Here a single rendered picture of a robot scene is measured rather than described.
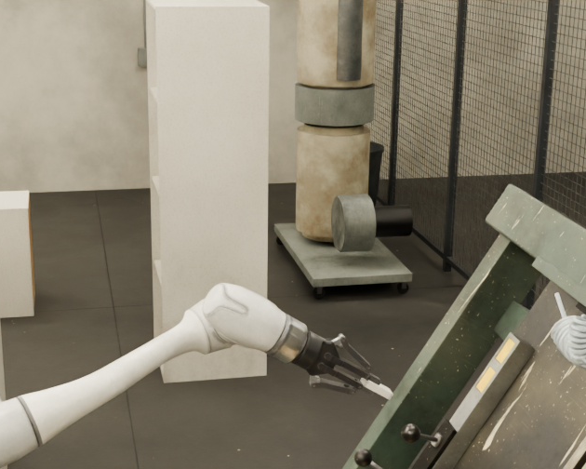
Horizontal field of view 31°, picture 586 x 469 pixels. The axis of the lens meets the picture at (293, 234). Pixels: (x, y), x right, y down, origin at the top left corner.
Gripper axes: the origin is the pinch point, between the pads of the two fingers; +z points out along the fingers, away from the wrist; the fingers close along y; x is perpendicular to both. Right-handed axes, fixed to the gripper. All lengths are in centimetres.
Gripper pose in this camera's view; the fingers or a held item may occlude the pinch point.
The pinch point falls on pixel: (377, 387)
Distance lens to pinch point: 226.7
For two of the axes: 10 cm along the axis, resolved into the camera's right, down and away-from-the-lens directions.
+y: -5.3, 8.3, 1.4
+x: 2.0, 2.8, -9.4
